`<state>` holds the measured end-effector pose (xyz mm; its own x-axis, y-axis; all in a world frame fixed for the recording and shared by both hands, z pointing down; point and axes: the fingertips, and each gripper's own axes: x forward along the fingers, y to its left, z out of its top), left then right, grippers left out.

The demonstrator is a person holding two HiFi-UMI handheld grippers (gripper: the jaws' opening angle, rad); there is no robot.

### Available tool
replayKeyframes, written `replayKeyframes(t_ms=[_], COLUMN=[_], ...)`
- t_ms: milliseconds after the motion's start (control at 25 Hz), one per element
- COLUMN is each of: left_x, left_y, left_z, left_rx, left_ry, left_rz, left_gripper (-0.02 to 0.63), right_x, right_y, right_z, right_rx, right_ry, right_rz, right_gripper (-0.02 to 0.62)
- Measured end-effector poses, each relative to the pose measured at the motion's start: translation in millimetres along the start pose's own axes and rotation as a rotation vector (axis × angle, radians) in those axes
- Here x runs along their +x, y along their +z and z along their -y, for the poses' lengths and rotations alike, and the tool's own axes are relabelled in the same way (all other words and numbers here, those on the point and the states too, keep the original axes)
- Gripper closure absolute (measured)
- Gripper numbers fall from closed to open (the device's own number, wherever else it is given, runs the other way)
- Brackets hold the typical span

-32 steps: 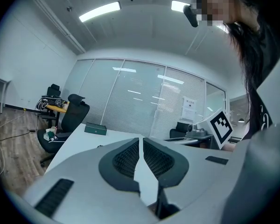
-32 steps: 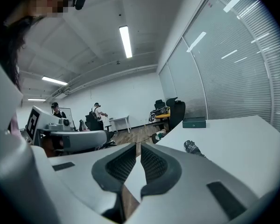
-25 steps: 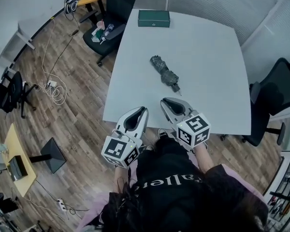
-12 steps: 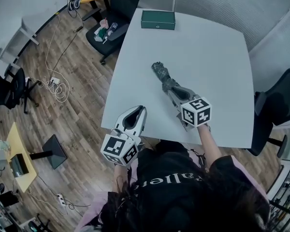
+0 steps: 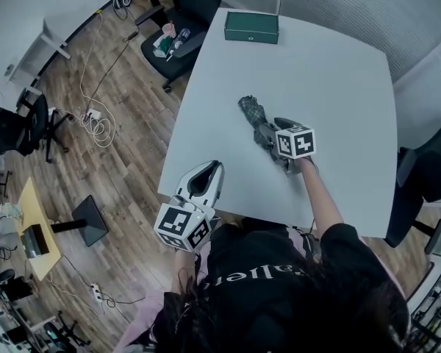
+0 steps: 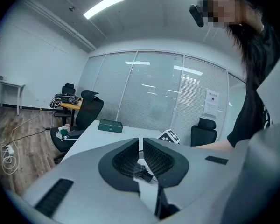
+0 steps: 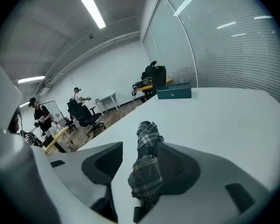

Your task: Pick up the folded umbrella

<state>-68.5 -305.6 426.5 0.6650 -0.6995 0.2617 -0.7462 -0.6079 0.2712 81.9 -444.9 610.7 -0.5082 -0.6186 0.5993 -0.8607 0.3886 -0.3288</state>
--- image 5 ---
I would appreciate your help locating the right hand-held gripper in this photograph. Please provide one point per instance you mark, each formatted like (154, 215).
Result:
(297, 142)

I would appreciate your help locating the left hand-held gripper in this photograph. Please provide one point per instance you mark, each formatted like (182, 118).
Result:
(180, 226)

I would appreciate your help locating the person's right forearm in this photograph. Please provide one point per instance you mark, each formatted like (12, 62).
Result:
(321, 197)

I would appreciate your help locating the person's left forearm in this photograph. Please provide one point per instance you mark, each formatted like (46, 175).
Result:
(183, 270)

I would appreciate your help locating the white table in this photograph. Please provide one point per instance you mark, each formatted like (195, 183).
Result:
(316, 86)

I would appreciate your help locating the green box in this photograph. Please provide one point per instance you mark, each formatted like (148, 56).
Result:
(251, 26)

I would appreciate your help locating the black square stand base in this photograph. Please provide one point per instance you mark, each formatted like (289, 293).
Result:
(90, 221)

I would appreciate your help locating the person's black shirt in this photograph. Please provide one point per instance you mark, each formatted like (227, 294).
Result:
(261, 289)

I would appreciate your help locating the clear plastic bottle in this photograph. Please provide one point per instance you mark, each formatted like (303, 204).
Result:
(182, 38)

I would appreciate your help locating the green and white packet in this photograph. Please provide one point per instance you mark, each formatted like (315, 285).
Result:
(164, 46)

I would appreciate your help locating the pink cup with straw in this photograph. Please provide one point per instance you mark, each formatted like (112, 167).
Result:
(169, 29)

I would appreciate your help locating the black box on table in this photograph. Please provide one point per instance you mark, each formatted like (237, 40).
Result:
(35, 240)

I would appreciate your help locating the small white desk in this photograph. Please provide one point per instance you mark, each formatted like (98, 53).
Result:
(51, 31)

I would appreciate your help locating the small device on desk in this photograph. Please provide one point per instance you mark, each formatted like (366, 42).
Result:
(9, 70)

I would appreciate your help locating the metal storage shelf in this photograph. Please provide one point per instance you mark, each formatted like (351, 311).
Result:
(433, 307)

